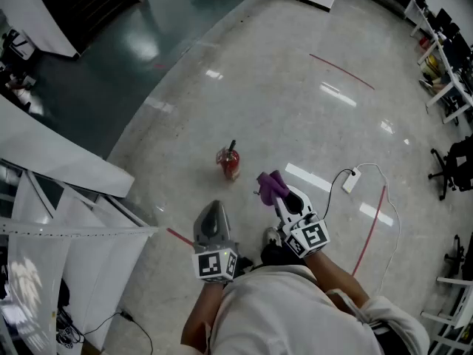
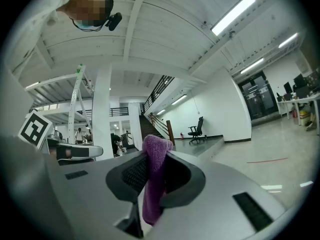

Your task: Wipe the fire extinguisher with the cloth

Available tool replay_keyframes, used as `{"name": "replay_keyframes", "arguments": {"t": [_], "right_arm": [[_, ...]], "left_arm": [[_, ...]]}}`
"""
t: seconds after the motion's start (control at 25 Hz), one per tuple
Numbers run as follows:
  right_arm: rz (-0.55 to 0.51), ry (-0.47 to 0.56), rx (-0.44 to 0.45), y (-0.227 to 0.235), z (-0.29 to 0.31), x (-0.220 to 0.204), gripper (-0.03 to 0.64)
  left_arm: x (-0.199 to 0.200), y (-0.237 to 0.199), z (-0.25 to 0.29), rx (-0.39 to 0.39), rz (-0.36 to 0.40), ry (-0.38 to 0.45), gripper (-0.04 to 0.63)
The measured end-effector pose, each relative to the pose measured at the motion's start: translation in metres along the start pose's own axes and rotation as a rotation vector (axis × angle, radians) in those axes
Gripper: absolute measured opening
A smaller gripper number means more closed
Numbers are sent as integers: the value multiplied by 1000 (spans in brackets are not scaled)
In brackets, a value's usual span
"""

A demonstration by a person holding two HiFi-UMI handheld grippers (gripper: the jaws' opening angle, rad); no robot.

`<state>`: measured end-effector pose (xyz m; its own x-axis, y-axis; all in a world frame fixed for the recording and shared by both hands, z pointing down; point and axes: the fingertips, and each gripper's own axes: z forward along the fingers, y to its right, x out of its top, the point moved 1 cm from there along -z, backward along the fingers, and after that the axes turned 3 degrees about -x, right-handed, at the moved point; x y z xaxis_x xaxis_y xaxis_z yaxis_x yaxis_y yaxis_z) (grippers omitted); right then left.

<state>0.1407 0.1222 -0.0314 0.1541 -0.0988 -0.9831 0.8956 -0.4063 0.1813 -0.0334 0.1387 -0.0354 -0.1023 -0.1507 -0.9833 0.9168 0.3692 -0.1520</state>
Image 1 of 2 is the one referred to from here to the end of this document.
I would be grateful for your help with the dark wooden staircase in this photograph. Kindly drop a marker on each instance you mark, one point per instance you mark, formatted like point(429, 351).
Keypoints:
point(88, 6)

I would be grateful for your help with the long white desk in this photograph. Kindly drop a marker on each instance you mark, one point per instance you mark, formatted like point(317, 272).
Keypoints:
point(443, 61)

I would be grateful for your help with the yellow bin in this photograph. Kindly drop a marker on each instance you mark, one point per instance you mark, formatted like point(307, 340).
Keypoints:
point(432, 65)

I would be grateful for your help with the purple cloth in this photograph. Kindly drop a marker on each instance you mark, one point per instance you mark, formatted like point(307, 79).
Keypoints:
point(271, 189)

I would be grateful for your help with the white metal shelf rack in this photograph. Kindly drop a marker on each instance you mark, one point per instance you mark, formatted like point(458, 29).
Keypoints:
point(92, 242)

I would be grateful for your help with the person's right forearm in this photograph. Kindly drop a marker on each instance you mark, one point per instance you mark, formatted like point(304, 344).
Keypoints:
point(336, 283)

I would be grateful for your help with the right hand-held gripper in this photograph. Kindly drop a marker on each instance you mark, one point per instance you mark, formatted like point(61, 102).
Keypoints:
point(308, 237)

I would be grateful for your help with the black monitor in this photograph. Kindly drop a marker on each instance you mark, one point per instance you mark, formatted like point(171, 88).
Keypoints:
point(443, 17)
point(462, 50)

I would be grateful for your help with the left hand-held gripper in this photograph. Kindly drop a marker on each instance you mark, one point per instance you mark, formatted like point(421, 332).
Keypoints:
point(216, 261)

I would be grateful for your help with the person's white shirt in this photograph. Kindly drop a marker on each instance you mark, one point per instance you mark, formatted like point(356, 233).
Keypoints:
point(288, 309)

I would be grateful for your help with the white frame desk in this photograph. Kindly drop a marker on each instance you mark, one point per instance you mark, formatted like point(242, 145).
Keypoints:
point(454, 309)

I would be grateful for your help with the person's right shoe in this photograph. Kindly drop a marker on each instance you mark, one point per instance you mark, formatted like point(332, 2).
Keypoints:
point(271, 237)

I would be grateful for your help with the red fire extinguisher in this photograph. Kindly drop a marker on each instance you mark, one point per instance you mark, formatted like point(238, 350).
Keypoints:
point(231, 165)

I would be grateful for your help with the white power strip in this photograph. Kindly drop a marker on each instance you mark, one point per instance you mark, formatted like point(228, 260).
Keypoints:
point(351, 180)

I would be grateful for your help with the black office chair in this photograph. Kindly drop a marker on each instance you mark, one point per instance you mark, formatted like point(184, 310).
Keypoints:
point(456, 253)
point(456, 165)

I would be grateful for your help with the person's left forearm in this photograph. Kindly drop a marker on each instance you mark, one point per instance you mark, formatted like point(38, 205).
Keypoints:
point(201, 309)

